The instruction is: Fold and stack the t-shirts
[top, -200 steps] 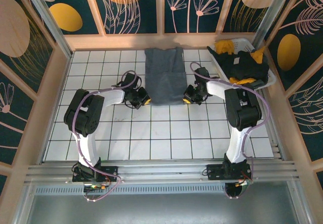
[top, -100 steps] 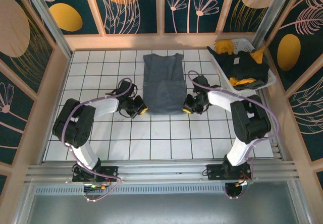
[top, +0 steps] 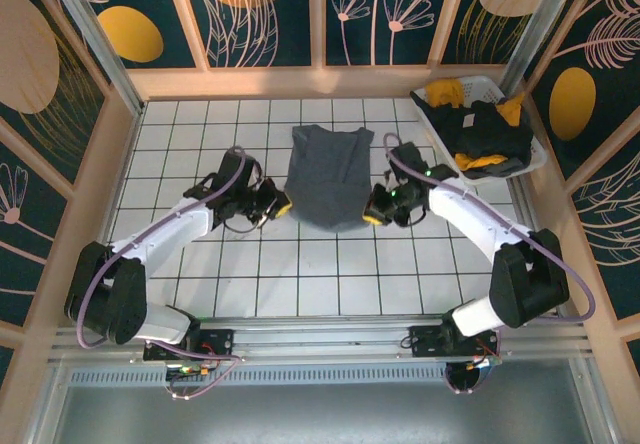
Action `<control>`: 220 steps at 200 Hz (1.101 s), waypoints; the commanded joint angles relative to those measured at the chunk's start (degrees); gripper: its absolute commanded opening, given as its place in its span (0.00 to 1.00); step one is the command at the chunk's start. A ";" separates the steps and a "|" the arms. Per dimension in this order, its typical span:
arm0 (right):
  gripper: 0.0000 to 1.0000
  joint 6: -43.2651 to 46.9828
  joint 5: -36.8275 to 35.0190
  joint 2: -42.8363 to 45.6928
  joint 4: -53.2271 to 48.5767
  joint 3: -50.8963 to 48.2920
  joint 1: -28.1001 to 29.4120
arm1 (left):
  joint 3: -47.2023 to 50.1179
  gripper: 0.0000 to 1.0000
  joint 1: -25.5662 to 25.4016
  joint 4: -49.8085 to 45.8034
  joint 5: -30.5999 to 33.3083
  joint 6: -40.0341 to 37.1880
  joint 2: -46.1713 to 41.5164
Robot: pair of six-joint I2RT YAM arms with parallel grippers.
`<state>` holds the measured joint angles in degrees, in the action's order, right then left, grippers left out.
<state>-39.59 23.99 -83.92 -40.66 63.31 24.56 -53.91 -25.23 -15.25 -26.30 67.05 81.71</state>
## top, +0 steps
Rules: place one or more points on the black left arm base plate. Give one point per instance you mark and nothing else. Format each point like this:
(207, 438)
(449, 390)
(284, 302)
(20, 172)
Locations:
(215, 339)

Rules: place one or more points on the aluminium mounting rail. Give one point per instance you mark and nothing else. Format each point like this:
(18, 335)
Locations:
(320, 336)

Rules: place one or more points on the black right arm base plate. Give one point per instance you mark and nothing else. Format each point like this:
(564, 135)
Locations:
(430, 341)

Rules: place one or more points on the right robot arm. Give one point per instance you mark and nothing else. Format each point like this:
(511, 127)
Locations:
(470, 219)

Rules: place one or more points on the aluminium frame post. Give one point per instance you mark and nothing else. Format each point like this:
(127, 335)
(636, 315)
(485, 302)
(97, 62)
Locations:
(530, 29)
(95, 44)

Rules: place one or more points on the grey-blue t-shirt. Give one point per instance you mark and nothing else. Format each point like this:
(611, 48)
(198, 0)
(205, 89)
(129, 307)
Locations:
(325, 179)

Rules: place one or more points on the black t-shirt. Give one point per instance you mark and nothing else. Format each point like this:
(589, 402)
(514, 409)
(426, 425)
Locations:
(480, 134)

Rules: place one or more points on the white plastic laundry basket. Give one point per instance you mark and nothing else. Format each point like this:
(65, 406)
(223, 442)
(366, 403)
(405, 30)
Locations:
(539, 156)

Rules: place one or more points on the yellow t-shirt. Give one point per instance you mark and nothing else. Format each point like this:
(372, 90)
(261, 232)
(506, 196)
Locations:
(477, 162)
(442, 91)

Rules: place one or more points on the dark grey t-shirt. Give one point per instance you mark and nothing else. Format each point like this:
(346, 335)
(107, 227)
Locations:
(502, 168)

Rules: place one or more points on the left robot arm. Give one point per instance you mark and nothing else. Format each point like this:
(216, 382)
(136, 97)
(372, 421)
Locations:
(165, 229)

